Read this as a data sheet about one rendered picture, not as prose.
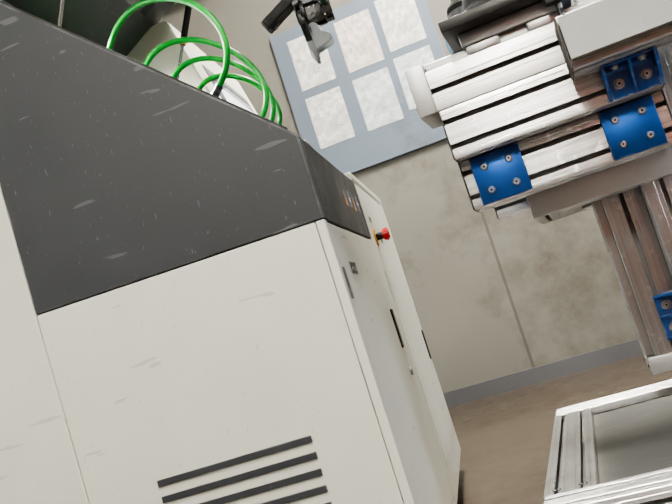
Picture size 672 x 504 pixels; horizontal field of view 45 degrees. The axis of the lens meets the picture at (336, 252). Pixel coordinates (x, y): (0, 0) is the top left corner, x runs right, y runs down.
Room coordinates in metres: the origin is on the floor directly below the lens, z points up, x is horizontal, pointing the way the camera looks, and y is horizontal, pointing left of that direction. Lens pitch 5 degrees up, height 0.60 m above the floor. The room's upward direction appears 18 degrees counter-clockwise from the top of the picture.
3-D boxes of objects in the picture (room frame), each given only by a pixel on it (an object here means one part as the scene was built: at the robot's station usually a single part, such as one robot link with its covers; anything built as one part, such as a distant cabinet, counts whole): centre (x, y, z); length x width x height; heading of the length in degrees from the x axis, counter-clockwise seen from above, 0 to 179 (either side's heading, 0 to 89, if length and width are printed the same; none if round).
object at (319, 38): (1.85, -0.11, 1.25); 0.06 x 0.03 x 0.09; 82
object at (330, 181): (1.78, -0.03, 0.87); 0.62 x 0.04 x 0.16; 172
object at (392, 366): (1.78, -0.04, 0.44); 0.65 x 0.02 x 0.68; 172
